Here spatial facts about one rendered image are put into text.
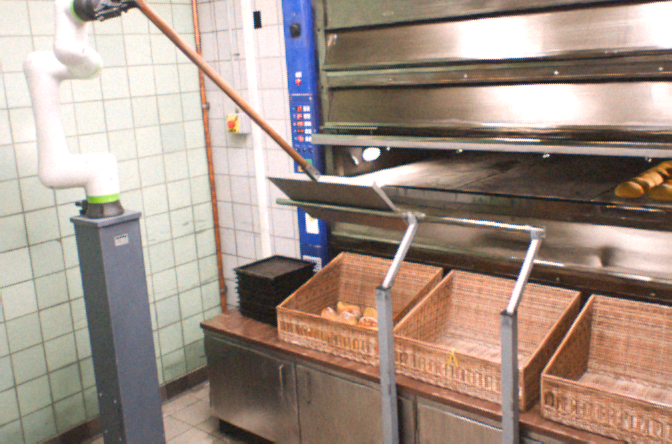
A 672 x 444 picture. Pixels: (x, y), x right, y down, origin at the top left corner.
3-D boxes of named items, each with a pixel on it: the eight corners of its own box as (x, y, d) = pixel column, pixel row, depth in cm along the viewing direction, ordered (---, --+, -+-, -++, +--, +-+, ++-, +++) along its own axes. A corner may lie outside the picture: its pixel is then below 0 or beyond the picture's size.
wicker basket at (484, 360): (453, 329, 297) (451, 268, 292) (583, 360, 260) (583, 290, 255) (386, 372, 261) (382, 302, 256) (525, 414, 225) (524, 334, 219)
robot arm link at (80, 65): (66, 43, 252) (98, 46, 255) (65, 74, 253) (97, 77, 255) (50, 26, 217) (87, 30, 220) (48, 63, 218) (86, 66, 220)
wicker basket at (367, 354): (345, 305, 334) (342, 250, 329) (447, 328, 299) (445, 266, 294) (276, 340, 298) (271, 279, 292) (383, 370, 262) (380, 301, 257)
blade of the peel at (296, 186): (371, 186, 251) (374, 179, 252) (265, 176, 286) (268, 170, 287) (414, 232, 276) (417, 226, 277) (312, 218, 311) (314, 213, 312)
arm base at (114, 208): (64, 214, 284) (62, 199, 282) (97, 206, 295) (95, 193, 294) (99, 220, 267) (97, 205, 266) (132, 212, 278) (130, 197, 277)
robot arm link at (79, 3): (65, 5, 212) (80, -17, 216) (93, 31, 220) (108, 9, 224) (75, 4, 209) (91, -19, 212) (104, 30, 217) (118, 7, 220)
